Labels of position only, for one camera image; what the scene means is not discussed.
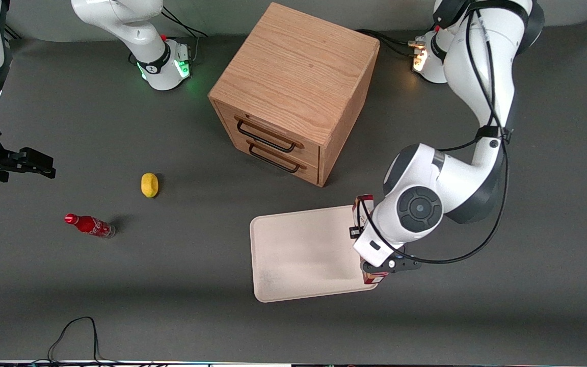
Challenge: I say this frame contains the wooden drawer with longer handle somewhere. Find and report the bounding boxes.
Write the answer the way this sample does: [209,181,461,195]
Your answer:
[215,101,321,166]

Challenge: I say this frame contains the wooden drawer with shorter handle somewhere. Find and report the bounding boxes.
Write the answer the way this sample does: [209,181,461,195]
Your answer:
[226,130,321,186]

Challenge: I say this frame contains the black arm base cable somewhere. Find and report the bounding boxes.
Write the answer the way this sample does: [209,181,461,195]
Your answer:
[160,5,209,64]
[356,28,426,60]

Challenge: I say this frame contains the cream plastic tray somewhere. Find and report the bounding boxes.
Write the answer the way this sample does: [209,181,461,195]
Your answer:
[249,205,379,303]

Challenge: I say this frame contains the thin black looped cable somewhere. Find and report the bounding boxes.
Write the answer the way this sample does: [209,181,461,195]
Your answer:
[46,316,121,365]

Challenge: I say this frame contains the yellow lemon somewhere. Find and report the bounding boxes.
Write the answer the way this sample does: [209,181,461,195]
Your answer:
[141,172,159,198]

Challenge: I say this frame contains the black left arm base cable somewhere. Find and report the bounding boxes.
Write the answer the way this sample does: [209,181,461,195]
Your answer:
[356,28,426,60]

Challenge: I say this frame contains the red cola bottle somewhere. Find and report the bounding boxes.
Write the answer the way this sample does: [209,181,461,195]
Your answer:
[64,213,116,239]

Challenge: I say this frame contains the black right arm base cable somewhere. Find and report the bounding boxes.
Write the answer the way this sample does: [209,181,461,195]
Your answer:
[160,5,209,64]

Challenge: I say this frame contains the red cookie box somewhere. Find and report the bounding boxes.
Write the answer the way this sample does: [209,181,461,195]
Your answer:
[353,194,390,285]

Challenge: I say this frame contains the wooden two-drawer cabinet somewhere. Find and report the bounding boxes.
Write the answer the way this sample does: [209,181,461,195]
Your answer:
[208,2,381,188]

